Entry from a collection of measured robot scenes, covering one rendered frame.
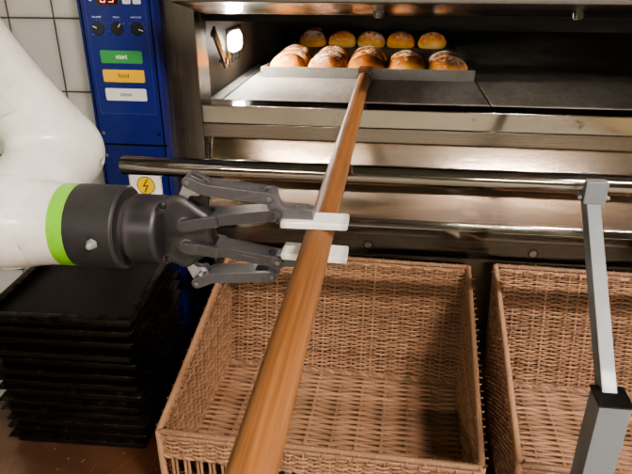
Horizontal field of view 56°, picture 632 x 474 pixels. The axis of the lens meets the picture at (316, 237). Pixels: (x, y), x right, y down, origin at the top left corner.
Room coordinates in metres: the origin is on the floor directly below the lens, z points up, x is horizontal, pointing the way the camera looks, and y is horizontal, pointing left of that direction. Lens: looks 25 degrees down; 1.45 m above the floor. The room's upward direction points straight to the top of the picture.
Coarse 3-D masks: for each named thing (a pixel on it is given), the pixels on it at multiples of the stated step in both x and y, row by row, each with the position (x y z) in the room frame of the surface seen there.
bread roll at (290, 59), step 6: (282, 54) 1.63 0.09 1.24; (288, 54) 1.62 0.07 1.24; (294, 54) 1.63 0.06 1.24; (276, 60) 1.62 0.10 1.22; (282, 60) 1.61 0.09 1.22; (288, 60) 1.61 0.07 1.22; (294, 60) 1.61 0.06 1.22; (300, 60) 1.62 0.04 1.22; (276, 66) 1.61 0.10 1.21; (282, 66) 1.60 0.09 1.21; (288, 66) 1.60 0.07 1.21; (294, 66) 1.60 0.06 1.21; (300, 66) 1.61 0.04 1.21; (306, 66) 1.62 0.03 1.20
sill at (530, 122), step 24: (216, 120) 1.26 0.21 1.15; (240, 120) 1.26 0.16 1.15; (264, 120) 1.25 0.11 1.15; (288, 120) 1.24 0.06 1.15; (312, 120) 1.24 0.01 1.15; (336, 120) 1.23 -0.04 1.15; (360, 120) 1.23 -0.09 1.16; (384, 120) 1.22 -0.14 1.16; (408, 120) 1.21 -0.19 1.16; (432, 120) 1.21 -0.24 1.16; (456, 120) 1.20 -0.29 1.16; (480, 120) 1.19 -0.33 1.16; (504, 120) 1.19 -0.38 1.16; (528, 120) 1.18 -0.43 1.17; (552, 120) 1.18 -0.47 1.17; (576, 120) 1.17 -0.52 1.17; (600, 120) 1.17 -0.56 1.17; (624, 120) 1.16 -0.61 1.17
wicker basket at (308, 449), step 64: (256, 320) 1.19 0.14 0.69; (384, 320) 1.14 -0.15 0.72; (448, 320) 1.13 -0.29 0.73; (192, 384) 0.94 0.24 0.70; (320, 384) 1.08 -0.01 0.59; (384, 384) 1.08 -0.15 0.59; (448, 384) 1.08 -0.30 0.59; (192, 448) 0.77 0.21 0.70; (320, 448) 0.74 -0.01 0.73; (384, 448) 0.89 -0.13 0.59; (448, 448) 0.89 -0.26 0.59
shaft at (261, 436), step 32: (352, 96) 1.23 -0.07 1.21; (352, 128) 0.97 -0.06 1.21; (320, 192) 0.68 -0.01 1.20; (320, 256) 0.51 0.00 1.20; (288, 288) 0.45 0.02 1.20; (320, 288) 0.46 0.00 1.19; (288, 320) 0.39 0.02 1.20; (288, 352) 0.35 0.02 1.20; (256, 384) 0.32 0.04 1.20; (288, 384) 0.32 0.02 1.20; (256, 416) 0.29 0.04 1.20; (288, 416) 0.30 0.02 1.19; (256, 448) 0.26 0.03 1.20
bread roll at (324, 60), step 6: (324, 54) 1.61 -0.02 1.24; (330, 54) 1.61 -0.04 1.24; (312, 60) 1.61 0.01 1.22; (318, 60) 1.60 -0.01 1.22; (324, 60) 1.60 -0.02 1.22; (330, 60) 1.60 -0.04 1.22; (336, 60) 1.60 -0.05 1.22; (342, 60) 1.61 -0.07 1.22; (312, 66) 1.60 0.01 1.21; (318, 66) 1.59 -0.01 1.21; (324, 66) 1.59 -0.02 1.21; (330, 66) 1.59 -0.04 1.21; (336, 66) 1.59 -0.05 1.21; (342, 66) 1.60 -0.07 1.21
